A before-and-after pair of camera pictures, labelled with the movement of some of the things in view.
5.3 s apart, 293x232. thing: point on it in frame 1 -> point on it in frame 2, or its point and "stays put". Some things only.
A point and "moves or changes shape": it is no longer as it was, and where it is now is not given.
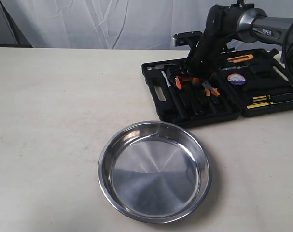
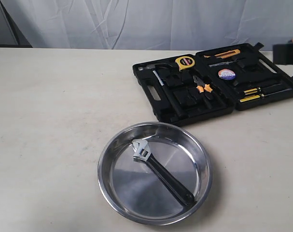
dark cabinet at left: (6, 33) stays put
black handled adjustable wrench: (189, 90) -> (144, 154)
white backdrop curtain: (118, 24) stays put
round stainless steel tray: (154, 172) stays put
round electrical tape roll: (236, 79) -> (226, 74)
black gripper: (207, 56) -> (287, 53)
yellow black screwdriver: (258, 105) -> (259, 96)
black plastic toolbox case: (249, 82) moves or changes shape
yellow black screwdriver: (265, 97) -> (255, 91)
